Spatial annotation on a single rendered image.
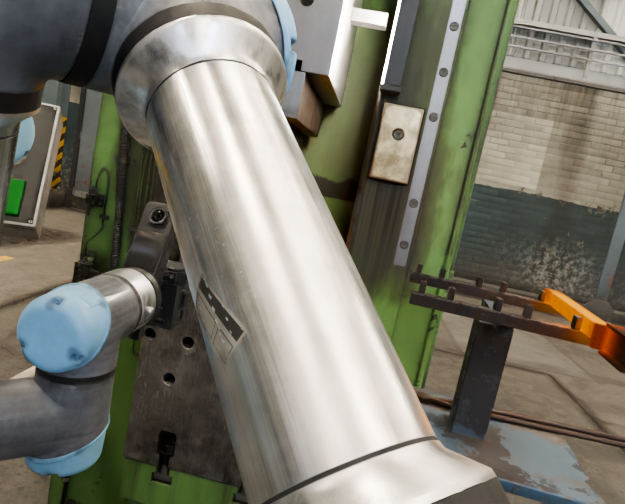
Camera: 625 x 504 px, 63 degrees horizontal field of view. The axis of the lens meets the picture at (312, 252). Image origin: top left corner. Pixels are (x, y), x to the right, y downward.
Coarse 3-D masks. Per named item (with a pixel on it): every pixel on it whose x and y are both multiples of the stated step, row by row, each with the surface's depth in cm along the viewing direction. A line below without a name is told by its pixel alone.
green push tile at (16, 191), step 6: (12, 180) 100; (18, 180) 100; (12, 186) 100; (18, 186) 100; (24, 186) 101; (12, 192) 99; (18, 192) 100; (12, 198) 99; (18, 198) 99; (12, 204) 98; (18, 204) 99; (6, 210) 98; (12, 210) 98; (18, 210) 99; (18, 216) 99
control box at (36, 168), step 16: (48, 112) 107; (48, 128) 106; (48, 144) 105; (32, 160) 103; (48, 160) 104; (16, 176) 101; (32, 176) 102; (48, 176) 106; (32, 192) 101; (48, 192) 109; (32, 208) 100; (16, 224) 98; (32, 224) 99
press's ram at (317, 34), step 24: (288, 0) 103; (312, 0) 103; (336, 0) 102; (360, 0) 134; (312, 24) 103; (336, 24) 103; (360, 24) 122; (384, 24) 120; (312, 48) 104; (336, 48) 105; (312, 72) 105; (336, 72) 115; (336, 96) 128
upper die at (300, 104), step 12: (300, 72) 105; (300, 84) 105; (288, 96) 106; (300, 96) 105; (312, 96) 121; (288, 108) 106; (300, 108) 108; (312, 108) 125; (288, 120) 113; (300, 120) 111; (312, 120) 129; (312, 132) 134
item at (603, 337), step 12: (552, 300) 96; (564, 300) 91; (564, 312) 88; (576, 312) 82; (588, 312) 83; (588, 324) 76; (600, 324) 71; (588, 336) 75; (600, 336) 71; (612, 336) 69; (624, 336) 64; (600, 348) 71; (612, 348) 68; (624, 348) 65; (612, 360) 66; (624, 360) 64; (624, 372) 63
